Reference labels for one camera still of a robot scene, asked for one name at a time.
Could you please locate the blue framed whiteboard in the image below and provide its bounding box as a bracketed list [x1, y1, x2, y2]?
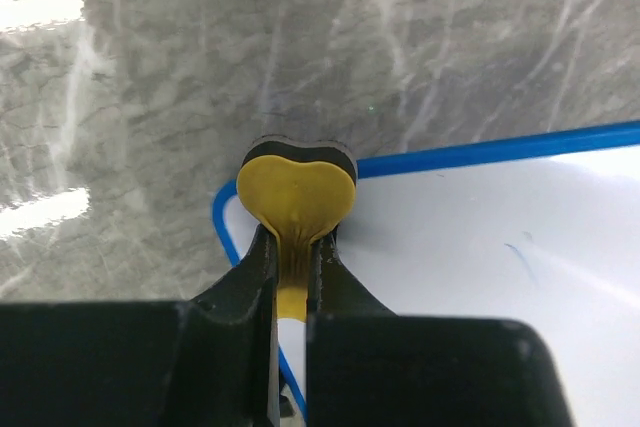
[210, 119, 640, 427]

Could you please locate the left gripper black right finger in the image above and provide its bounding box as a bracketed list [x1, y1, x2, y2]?
[305, 234, 573, 426]

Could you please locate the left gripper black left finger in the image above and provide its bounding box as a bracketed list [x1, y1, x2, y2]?
[1, 228, 278, 426]

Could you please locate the yellow whiteboard eraser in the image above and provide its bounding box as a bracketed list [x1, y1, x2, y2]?
[236, 135, 358, 322]

